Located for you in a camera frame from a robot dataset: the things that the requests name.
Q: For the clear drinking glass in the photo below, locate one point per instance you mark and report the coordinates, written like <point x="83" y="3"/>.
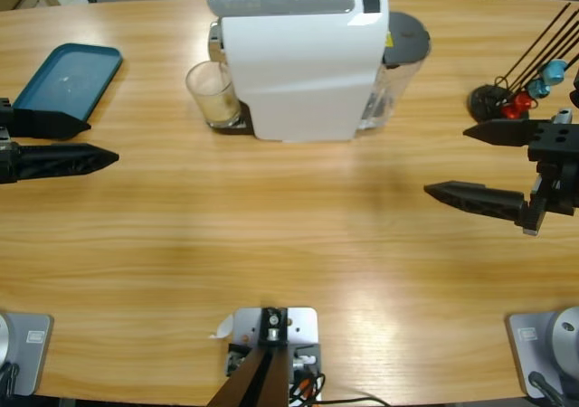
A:
<point x="217" y="104"/>

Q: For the white capsule coffee machine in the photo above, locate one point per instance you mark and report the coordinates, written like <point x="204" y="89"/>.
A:
<point x="298" y="77"/>

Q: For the blue plastic tray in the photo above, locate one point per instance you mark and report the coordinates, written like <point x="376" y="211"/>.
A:
<point x="68" y="77"/>

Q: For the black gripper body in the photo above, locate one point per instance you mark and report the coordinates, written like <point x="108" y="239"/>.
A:
<point x="558" y="163"/>
<point x="6" y="154"/>

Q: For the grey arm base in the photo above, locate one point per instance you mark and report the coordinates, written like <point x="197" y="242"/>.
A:
<point x="31" y="357"/>
<point x="524" y="357"/>

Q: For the black capsule holder with rods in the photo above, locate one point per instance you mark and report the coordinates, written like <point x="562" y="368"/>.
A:
<point x="481" y="99"/>

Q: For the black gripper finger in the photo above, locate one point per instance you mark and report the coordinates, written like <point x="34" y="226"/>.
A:
<point x="502" y="132"/>
<point x="59" y="162"/>
<point x="479" y="196"/>
<point x="45" y="124"/>

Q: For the white camera mounting block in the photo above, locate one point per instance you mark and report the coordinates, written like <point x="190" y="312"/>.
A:
<point x="303" y="321"/>

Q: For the clear water tank dark lid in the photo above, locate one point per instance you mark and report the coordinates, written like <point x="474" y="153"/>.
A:
<point x="407" y="36"/>

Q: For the dark camera post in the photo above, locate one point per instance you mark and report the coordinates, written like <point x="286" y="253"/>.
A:
<point x="271" y="334"/>

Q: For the blue coffee capsule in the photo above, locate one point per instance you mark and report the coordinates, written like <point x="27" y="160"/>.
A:
<point x="538" y="89"/>
<point x="554" y="71"/>

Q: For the white tape tab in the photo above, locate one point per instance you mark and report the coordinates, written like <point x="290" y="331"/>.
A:
<point x="224" y="328"/>

